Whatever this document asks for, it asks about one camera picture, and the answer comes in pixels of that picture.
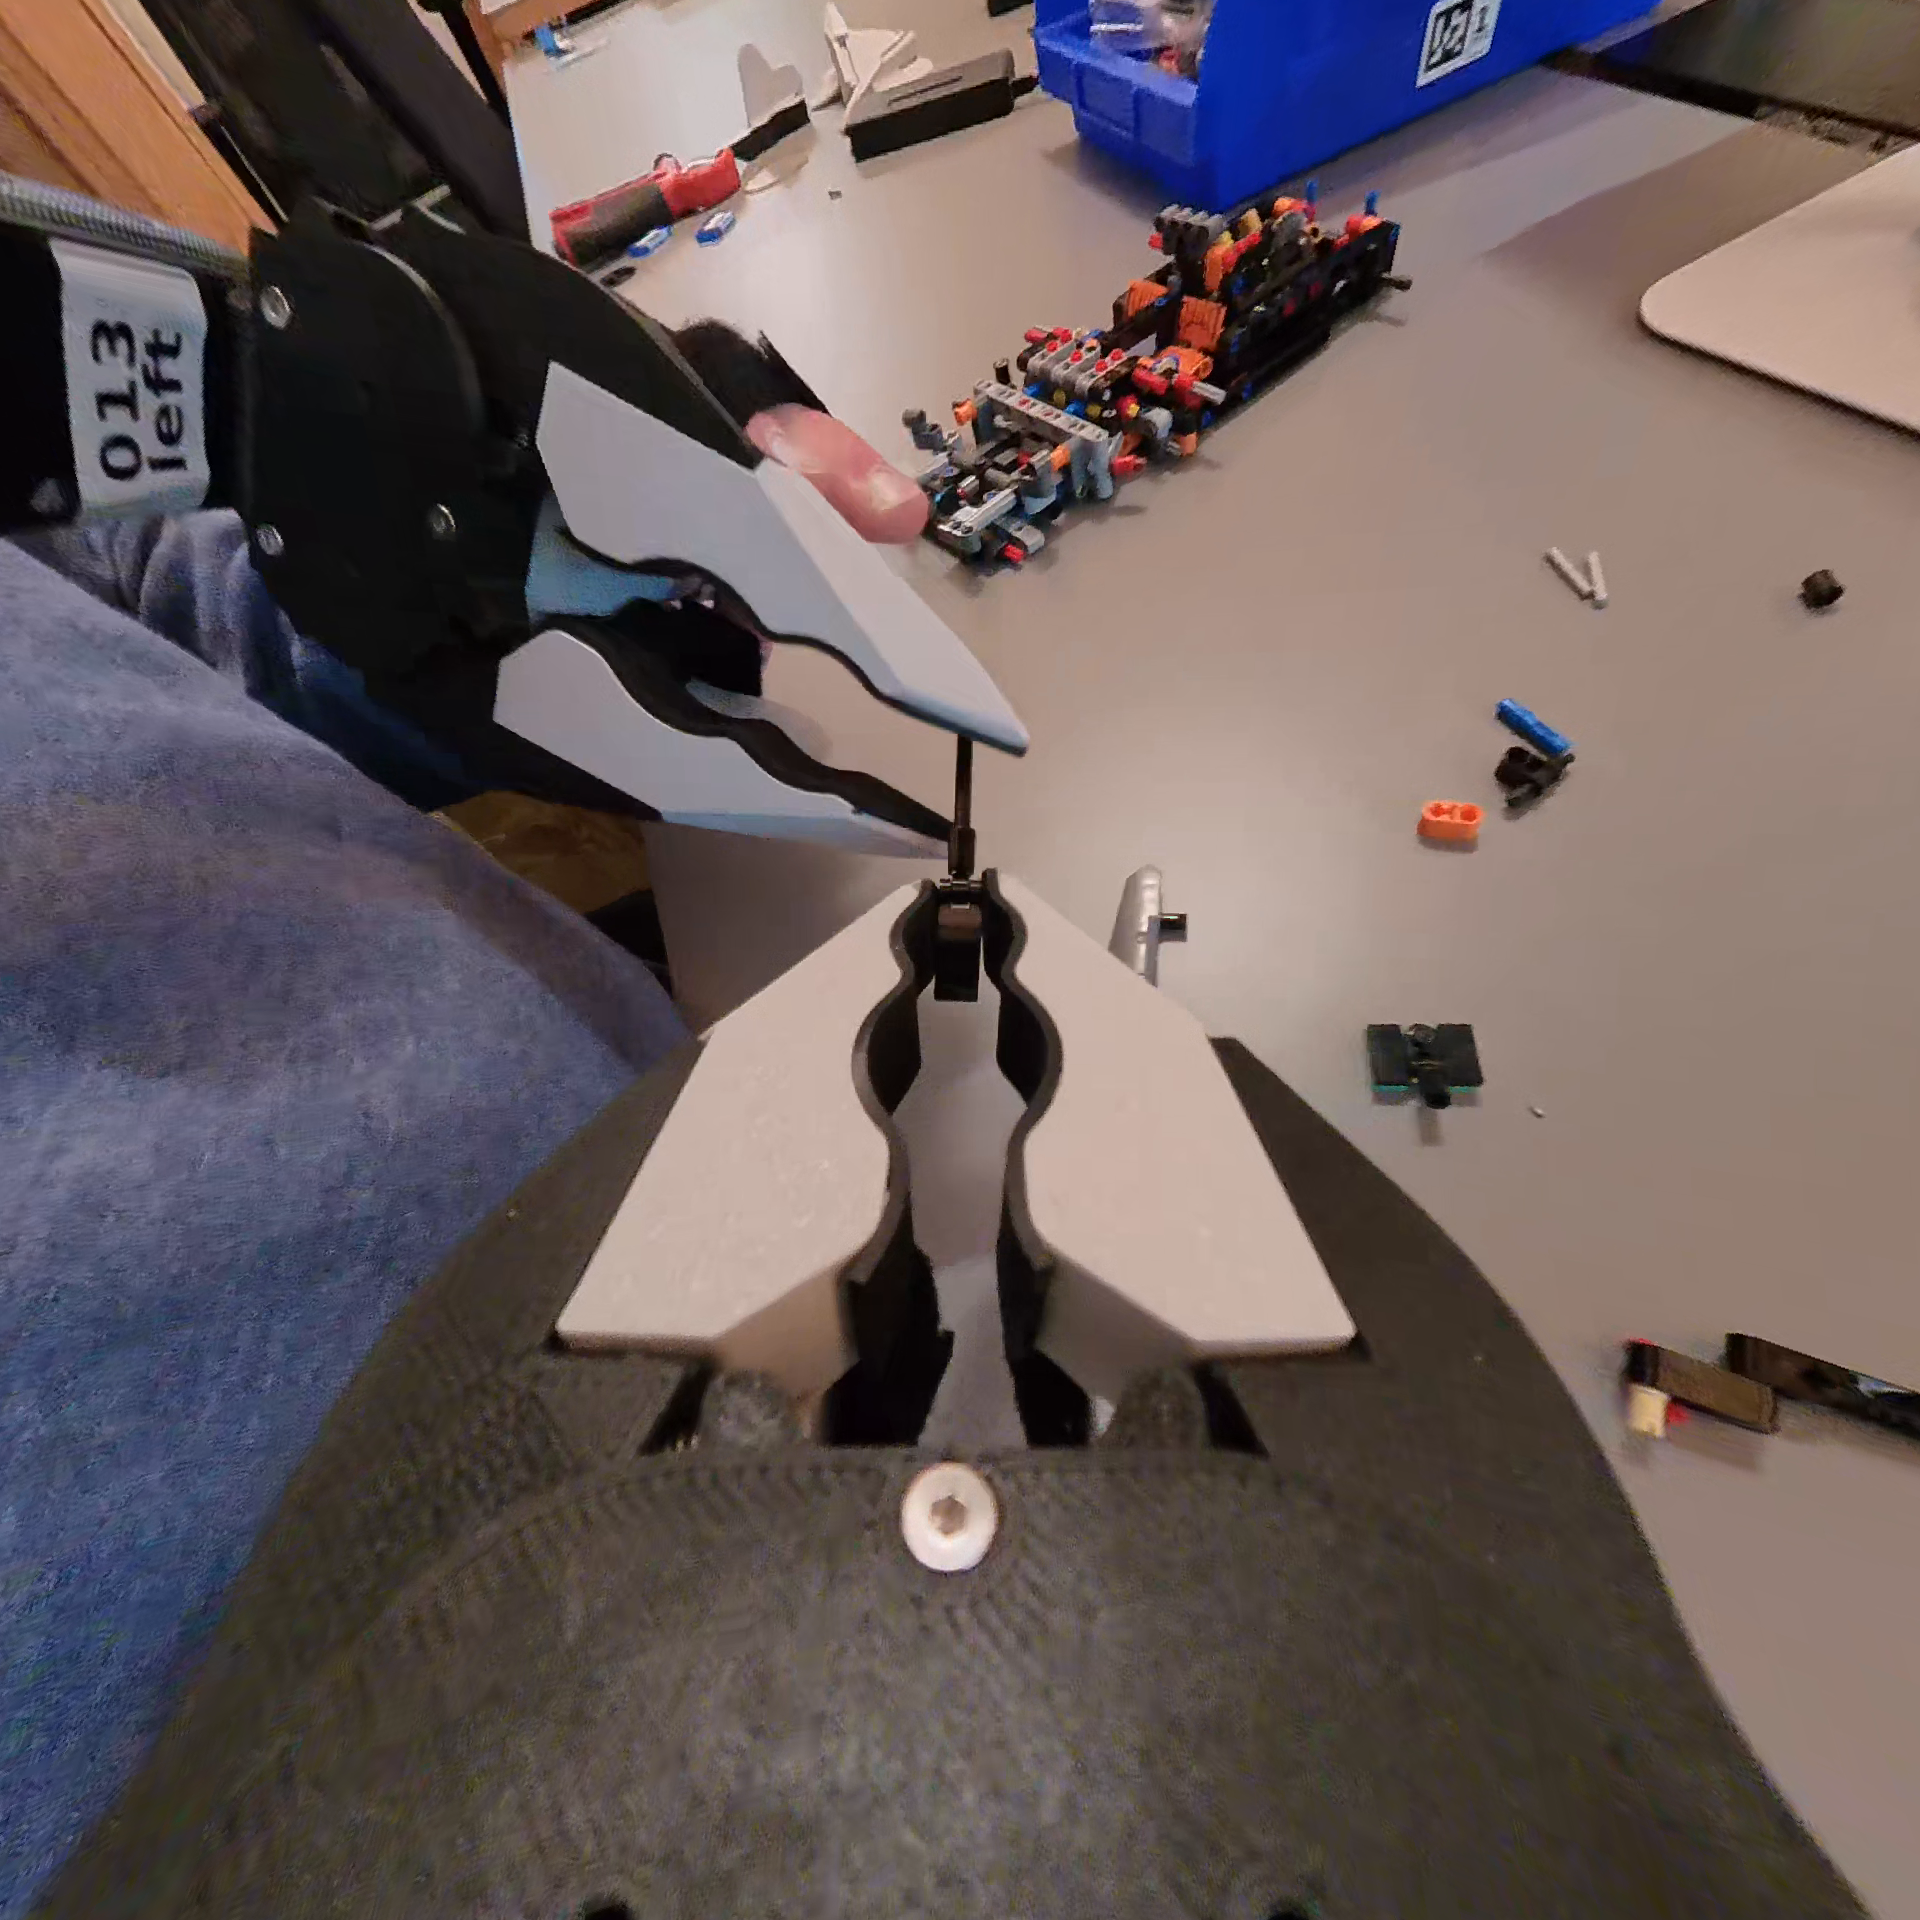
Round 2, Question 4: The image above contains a black green lego piece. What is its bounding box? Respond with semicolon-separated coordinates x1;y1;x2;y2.
1365;1021;1485;1109

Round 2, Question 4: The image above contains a black lego axle with connector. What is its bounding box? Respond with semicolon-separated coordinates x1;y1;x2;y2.
927;735;1000;1003

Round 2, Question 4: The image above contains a white foam shape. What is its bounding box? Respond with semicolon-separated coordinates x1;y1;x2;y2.
732;40;815;195
815;0;963;131

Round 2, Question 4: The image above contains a lego car chassis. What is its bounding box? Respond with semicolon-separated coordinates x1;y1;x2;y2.
902;185;1413;573

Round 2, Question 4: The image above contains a blue plastic bin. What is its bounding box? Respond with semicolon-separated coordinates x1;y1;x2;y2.
1031;0;1671;213

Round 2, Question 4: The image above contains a black lego rack assembly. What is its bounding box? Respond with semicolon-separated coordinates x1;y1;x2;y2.
1623;1329;1920;1447

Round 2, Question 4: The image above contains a person's left forearm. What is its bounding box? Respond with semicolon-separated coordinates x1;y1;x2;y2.
15;510;511;819

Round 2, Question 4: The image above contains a wooden board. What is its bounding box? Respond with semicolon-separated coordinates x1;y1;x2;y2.
0;0;282;252

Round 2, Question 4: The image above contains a black office chair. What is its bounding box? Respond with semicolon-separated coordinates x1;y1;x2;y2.
142;0;530;252

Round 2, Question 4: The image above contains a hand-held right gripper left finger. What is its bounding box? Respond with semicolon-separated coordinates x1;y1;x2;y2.
556;883;939;1369

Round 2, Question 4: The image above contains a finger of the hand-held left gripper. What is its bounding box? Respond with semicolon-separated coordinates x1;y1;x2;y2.
533;358;1032;753
492;631;956;860

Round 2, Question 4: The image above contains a black bar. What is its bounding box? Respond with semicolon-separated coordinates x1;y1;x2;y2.
842;47;1040;163

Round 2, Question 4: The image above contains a red black tool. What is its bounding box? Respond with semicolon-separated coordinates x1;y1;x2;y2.
546;149;744;271

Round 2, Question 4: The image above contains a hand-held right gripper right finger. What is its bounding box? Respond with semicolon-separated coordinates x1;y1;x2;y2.
989;872;1356;1396

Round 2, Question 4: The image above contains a grey curved lego panel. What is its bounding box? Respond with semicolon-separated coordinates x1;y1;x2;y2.
1109;864;1190;989

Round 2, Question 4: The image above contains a person's left hand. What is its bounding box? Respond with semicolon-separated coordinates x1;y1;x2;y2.
744;404;933;544

